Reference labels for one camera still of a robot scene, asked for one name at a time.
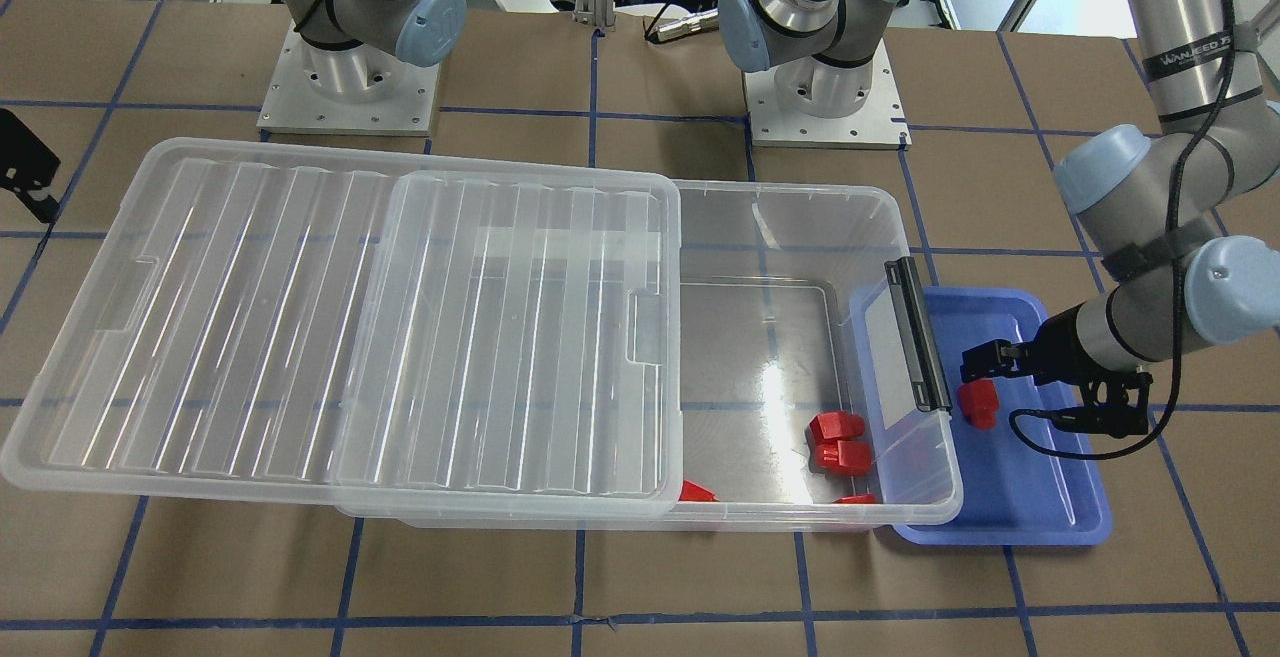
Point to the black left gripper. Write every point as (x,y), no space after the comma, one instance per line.
(1052,349)

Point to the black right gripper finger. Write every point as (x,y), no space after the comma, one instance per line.
(28,167)

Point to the red block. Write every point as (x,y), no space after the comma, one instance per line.
(979,403)
(692,492)
(858,499)
(846,458)
(835,425)

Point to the clear plastic box lid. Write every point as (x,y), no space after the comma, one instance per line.
(410,336)

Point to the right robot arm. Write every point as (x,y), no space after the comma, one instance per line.
(89,85)

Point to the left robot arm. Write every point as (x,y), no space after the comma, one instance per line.
(1145,202)

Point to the clear plastic storage box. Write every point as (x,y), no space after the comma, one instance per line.
(786,313)

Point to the black box latch handle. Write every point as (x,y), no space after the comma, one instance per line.
(926,372)

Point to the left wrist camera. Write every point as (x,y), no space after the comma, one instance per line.
(1114,404)

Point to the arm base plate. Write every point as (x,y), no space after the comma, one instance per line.
(808,104)
(357,92)

